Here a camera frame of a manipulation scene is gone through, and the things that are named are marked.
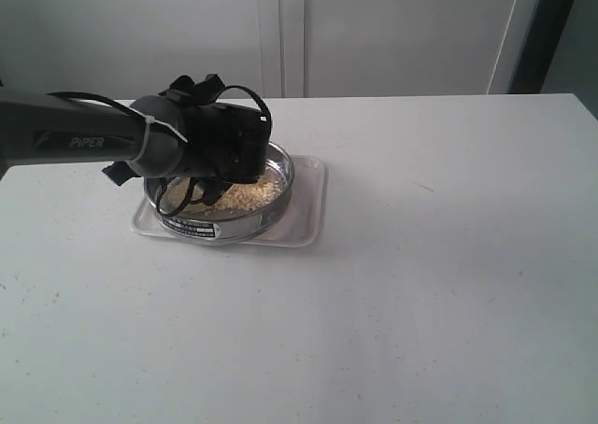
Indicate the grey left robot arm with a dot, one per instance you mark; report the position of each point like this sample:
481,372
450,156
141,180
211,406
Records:
171,134

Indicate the round stainless steel sieve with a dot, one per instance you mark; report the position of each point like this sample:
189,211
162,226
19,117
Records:
237,226

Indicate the white rectangular plastic tray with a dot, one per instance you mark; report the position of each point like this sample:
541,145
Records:
299,226

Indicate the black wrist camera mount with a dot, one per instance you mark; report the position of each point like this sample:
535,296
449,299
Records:
194,90

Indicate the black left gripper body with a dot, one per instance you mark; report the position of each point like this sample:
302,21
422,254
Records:
225,142

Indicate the yellow and white grain mix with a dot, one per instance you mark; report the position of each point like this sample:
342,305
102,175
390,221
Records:
239,197

